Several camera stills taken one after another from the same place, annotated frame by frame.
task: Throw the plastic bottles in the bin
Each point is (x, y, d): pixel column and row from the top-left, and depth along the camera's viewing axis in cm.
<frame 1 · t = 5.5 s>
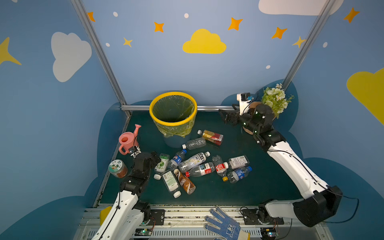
left hand: (152, 155, 80), fingers open
right hand: (228, 103, 69), fingers open
yellow rim waste bin: (173, 113, 98), point 16 cm above the table
pink watering can: (128, 140, 92), point 9 cm above the table
round green lid jar: (117, 168, 84), point 6 cm above the table
white green artificial flowers: (275, 97, 90), point 28 cm above the table
clear crushed white cap bottle: (193, 143, 102), on the table
red yellow label bottle: (213, 137, 103), point 2 cm above the table
blue label pepsi bottle left: (173, 163, 95), on the table
black white label bottle: (192, 161, 90), point 3 cm above the table
red cap water bottle: (200, 170, 88), point 2 cm above the table
yellow cap red label bottle: (221, 167, 88), point 3 cm above the table
white label square bottle: (237, 162, 93), on the table
blue cap pepsi bottle right: (237, 174, 86), point 2 cm above the table
green label bottle white cap: (171, 183, 84), on the table
green white label bottle: (161, 166, 90), on the table
brown coffee drink bottle: (187, 185, 81), point 3 cm above the table

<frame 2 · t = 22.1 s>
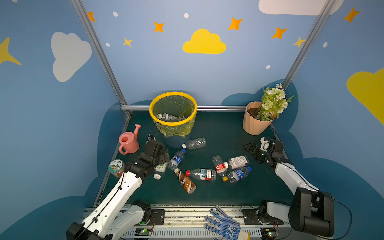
left hand: (161, 153, 79), fingers open
right hand: (249, 148, 89), fingers open
red cap water bottle: (202, 174, 85), point 2 cm above the table
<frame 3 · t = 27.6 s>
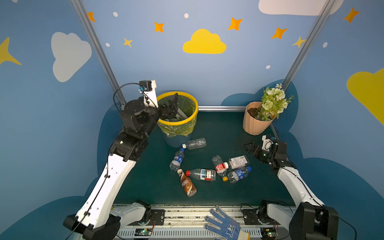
left hand: (168, 93, 59), fingers open
right hand: (251, 146, 86), fingers open
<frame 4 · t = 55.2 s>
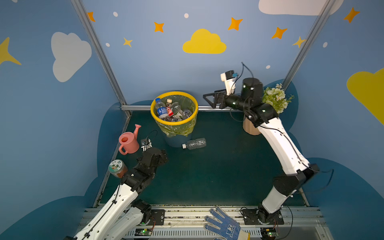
left hand: (159, 152, 77), fingers open
right hand: (209, 93, 67), fingers open
blue label pepsi bottle left: (162, 110, 84), point 27 cm above the table
